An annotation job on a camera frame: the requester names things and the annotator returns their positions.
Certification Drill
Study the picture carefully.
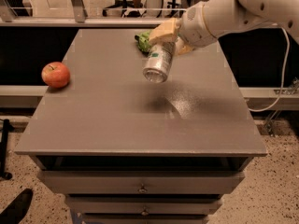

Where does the green chip bag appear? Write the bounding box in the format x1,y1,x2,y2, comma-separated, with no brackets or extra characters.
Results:
135,30,150,53

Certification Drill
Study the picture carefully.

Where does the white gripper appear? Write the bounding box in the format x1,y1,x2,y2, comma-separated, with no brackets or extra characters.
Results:
149,2,217,56

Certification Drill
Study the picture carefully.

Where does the metal railing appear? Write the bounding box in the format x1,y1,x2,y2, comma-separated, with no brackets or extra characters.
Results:
0,0,185,28

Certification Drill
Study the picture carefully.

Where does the white cable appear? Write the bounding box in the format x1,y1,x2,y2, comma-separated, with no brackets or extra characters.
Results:
248,26,292,113

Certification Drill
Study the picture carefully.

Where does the top grey drawer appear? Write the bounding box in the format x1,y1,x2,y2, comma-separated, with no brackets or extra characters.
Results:
38,171,245,195

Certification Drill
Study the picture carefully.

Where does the grey drawer cabinet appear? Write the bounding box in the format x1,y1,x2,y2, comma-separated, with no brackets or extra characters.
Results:
15,29,266,224

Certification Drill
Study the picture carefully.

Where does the grey drawer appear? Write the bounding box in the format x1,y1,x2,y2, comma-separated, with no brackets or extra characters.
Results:
38,171,245,195
65,196,222,215

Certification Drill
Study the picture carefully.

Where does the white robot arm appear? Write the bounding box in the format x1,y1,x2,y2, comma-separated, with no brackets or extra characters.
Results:
149,0,299,48

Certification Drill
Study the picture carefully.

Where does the silver green 7up can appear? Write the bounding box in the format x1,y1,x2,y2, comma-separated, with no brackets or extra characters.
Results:
143,42,176,83

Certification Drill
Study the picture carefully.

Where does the black object bottom left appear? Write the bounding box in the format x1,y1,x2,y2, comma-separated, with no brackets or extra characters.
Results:
0,189,33,224

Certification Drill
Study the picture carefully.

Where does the black stand at left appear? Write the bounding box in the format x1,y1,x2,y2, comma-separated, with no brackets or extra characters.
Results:
0,119,13,180

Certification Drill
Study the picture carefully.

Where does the red apple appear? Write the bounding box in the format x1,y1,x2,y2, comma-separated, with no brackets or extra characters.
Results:
41,62,70,89

